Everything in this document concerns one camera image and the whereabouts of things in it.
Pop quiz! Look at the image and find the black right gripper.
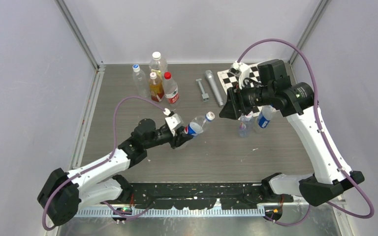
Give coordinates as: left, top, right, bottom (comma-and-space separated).
219, 79, 273, 120

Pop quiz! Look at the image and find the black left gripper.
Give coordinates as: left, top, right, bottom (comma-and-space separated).
144, 126, 192, 150

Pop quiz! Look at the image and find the clear bottle pink label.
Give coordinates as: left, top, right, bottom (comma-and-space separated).
238, 112, 254, 138

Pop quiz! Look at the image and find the blue label clear bottle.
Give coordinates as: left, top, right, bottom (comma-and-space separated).
256, 105, 274, 129

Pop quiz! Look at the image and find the Pepsi label clear bottle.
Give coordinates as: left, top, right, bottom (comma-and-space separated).
184, 115, 212, 136

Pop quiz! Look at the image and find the white bottle cap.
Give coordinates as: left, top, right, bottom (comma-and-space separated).
205, 112, 215, 121

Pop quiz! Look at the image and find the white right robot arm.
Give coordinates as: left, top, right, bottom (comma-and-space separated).
219, 59, 365, 207

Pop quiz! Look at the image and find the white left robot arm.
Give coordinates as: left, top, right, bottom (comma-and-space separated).
37, 114, 196, 227

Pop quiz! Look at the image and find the amber liquid bottle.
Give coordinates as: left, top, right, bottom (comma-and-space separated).
149, 72, 164, 102

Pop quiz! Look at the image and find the red cap clear bottle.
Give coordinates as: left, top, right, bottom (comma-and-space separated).
163, 72, 180, 106

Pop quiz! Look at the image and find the blue white cap bottle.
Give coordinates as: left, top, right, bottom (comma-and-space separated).
132, 64, 150, 98

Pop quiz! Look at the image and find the tall white cap bottle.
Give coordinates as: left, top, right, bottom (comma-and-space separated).
149, 51, 168, 79

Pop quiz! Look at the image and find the black white chessboard mat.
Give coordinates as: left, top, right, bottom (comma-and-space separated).
217, 63, 262, 117

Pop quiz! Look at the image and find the silver microphone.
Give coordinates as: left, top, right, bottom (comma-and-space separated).
205, 70, 224, 107

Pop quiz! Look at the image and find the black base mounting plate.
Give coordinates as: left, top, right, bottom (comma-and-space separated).
108, 182, 293, 210

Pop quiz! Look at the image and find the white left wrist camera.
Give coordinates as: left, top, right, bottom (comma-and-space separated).
163, 108, 183, 136

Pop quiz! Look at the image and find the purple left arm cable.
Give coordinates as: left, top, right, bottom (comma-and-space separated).
42, 95, 170, 231

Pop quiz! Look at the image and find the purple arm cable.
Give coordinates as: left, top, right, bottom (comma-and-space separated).
237, 38, 375, 219
42, 95, 170, 231

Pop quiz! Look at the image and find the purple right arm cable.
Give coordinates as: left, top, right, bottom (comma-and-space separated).
237, 38, 375, 219

